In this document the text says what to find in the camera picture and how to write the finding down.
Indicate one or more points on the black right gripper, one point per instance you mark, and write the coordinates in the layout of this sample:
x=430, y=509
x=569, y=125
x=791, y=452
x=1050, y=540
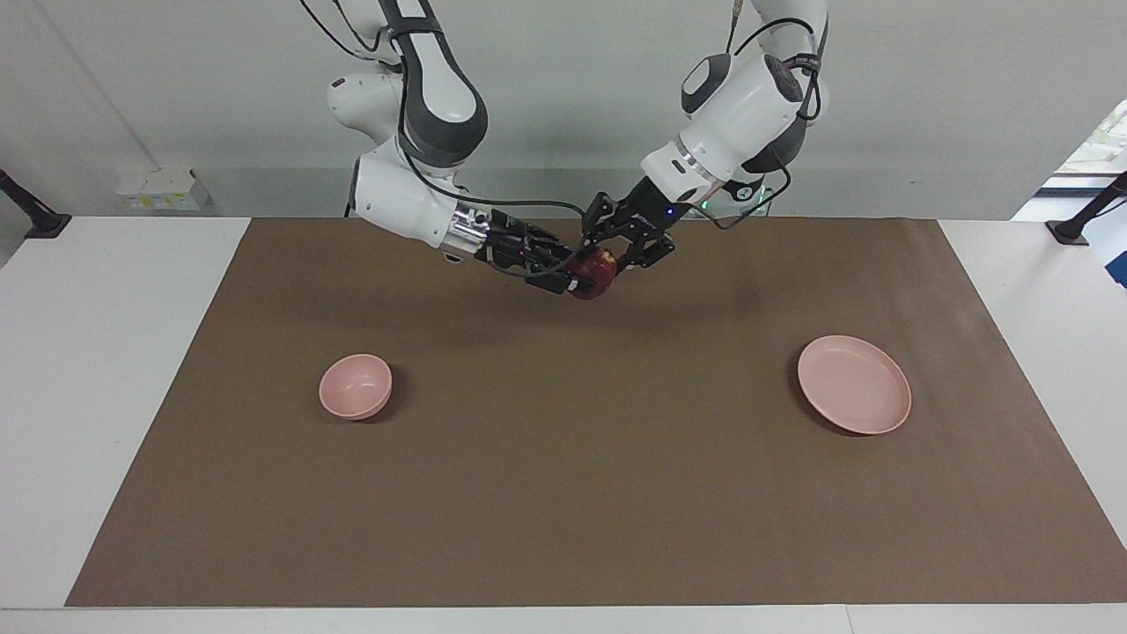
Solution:
x=515, y=242

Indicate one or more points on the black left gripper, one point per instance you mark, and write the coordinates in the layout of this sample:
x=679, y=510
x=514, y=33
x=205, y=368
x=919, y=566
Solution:
x=650, y=211

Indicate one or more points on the dark red apple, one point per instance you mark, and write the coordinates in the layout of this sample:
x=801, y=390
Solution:
x=597, y=275

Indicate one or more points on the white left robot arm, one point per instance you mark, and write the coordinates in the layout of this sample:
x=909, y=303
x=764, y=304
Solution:
x=740, y=106

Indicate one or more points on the pink bowl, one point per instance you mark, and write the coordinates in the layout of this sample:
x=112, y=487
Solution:
x=355, y=387

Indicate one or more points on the pink plate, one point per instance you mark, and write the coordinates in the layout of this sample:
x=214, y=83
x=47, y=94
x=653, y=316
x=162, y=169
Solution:
x=854, y=385

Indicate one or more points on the brown table mat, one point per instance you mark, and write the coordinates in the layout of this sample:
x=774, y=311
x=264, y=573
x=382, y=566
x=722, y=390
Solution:
x=563, y=484

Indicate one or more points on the white cardboard box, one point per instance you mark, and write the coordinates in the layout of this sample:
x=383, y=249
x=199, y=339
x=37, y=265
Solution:
x=163, y=189

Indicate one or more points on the black slanted stand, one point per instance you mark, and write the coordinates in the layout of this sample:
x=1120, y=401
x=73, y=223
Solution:
x=44, y=224
x=1070, y=231

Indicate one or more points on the window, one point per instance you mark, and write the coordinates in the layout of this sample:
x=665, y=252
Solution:
x=1105, y=141

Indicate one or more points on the blue object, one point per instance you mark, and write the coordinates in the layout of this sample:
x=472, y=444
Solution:
x=1116, y=260

